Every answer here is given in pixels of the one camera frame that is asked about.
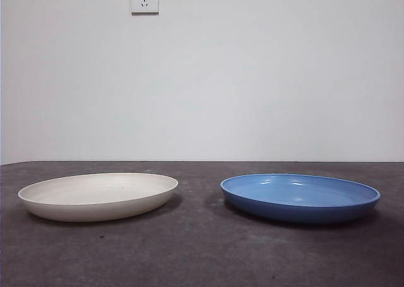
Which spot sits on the white round plate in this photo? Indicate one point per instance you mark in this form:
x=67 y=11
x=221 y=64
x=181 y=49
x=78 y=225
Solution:
x=94 y=195

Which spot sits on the blue round plate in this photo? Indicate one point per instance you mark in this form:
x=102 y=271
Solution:
x=300 y=202

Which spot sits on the white wall power socket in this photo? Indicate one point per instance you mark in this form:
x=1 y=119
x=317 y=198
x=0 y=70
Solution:
x=145 y=0

